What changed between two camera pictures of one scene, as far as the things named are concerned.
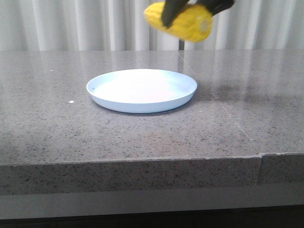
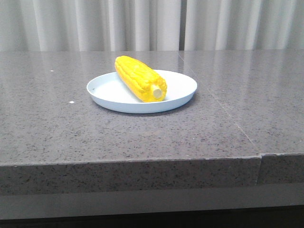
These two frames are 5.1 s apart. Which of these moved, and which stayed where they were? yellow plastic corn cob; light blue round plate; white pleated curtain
Moved: yellow plastic corn cob
Stayed: white pleated curtain; light blue round plate
